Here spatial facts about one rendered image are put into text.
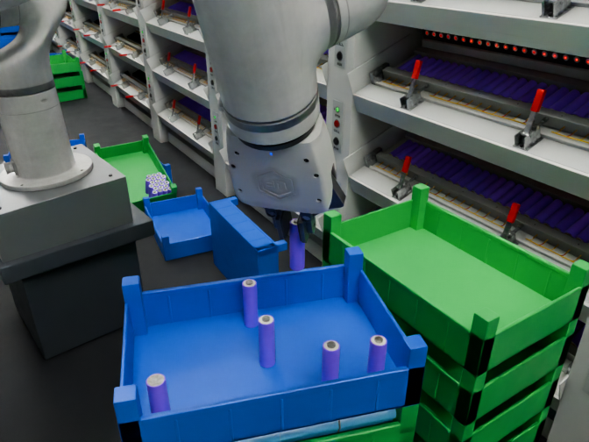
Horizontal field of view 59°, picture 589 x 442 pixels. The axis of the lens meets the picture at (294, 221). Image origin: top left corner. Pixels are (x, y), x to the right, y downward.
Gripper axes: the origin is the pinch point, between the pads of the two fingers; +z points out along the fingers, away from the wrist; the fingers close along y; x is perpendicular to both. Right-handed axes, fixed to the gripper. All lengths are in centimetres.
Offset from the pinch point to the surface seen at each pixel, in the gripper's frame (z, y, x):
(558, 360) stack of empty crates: 24.1, 34.0, 0.5
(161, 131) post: 112, -110, 121
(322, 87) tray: 33, -14, 64
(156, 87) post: 93, -110, 130
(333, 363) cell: 4.8, 7.2, -13.8
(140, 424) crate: -0.1, -7.9, -25.0
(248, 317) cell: 10.8, -5.2, -7.8
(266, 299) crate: 13.1, -4.4, -3.8
